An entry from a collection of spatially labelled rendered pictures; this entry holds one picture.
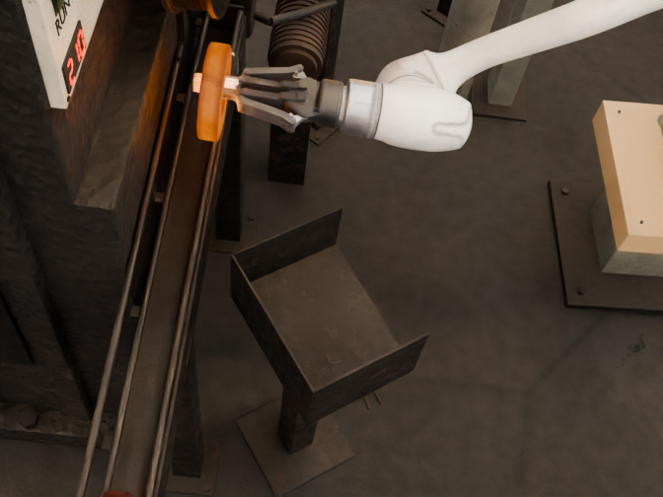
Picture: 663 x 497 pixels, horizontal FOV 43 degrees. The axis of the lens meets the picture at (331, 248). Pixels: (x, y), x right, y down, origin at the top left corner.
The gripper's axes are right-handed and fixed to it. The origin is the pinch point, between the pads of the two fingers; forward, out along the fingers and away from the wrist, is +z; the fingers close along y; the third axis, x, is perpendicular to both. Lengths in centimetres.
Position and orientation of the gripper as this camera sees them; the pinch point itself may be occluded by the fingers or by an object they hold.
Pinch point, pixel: (215, 85)
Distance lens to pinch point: 137.2
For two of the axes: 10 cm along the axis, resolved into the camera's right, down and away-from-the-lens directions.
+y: 0.8, -8.4, 5.3
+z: -9.9, -1.4, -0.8
